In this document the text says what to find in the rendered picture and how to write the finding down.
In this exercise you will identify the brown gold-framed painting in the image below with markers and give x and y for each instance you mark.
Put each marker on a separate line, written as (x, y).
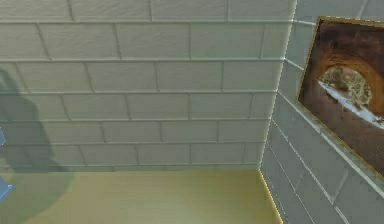
(346, 106)

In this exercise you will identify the blue angular object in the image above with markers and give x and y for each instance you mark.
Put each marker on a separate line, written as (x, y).
(4, 190)

